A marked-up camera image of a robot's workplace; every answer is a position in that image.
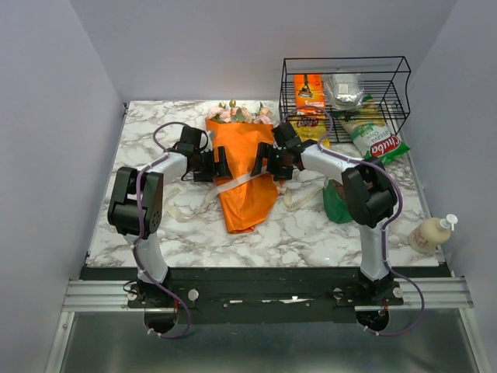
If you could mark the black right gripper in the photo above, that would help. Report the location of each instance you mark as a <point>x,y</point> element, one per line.
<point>266,151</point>

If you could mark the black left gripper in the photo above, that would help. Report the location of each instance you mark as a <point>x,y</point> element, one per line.
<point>217,170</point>

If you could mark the cream printed ribbon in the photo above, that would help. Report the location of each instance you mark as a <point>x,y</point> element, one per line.
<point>289,203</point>

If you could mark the pink fake flower bunch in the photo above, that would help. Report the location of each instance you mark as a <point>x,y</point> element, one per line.
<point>264,115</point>

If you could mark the orange wrapping paper sheet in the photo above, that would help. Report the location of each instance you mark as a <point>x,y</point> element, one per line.
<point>246,200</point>

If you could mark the green brown snack bag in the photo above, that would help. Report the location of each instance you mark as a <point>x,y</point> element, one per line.
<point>335,203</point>

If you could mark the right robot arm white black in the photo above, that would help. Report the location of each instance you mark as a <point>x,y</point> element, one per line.
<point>370,192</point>

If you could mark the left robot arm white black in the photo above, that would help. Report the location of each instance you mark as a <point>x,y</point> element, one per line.
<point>136,202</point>

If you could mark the yellow lays chip bag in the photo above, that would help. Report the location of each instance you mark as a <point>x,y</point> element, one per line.
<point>314,132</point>

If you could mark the orange razor package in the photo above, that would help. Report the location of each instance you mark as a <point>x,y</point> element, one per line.
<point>309,94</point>

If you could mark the silver foil packet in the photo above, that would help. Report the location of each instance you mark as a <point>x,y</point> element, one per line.
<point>343,91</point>

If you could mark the green white cassava chip bag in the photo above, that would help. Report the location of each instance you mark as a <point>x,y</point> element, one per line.
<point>370,133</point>

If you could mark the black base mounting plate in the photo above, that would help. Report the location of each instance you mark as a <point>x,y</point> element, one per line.
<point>196,296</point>

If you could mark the cream lotion pump bottle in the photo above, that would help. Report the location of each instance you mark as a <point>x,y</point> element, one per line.
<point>432,233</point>

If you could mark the black wire basket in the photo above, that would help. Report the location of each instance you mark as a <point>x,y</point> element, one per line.
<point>385,78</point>

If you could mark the aluminium frame rail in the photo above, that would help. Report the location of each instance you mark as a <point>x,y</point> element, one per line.
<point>108,296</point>

